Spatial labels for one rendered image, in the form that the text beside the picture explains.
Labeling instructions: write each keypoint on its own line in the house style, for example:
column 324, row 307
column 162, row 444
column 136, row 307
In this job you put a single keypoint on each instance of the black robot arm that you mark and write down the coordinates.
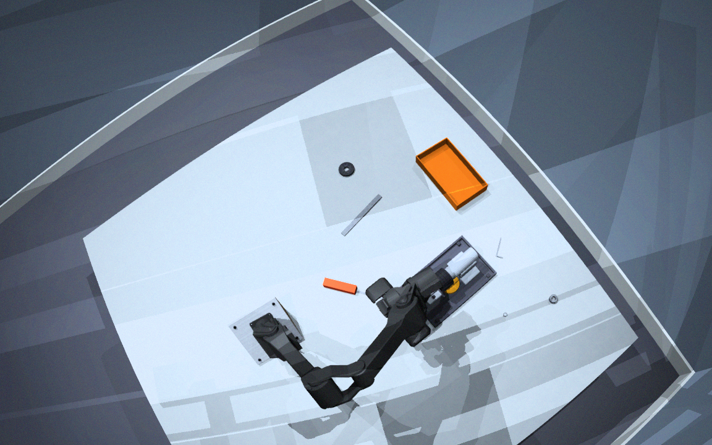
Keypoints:
column 406, row 311

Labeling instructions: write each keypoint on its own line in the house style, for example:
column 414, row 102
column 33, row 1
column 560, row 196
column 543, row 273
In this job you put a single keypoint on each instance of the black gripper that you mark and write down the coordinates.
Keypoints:
column 378, row 289

